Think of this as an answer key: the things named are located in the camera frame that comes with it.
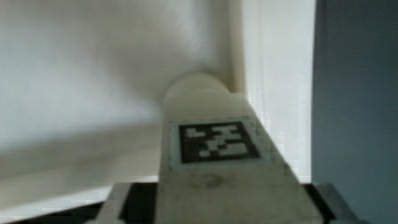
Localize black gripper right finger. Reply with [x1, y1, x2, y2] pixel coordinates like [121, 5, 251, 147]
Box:
[302, 182, 370, 224]

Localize white table leg with tag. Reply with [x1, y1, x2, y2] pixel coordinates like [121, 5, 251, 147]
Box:
[155, 73, 324, 224]

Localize white square tabletop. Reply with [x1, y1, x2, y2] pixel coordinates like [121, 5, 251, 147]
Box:
[0, 0, 233, 202]

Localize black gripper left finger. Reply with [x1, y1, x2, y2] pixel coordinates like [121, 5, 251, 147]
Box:
[95, 182, 160, 224]

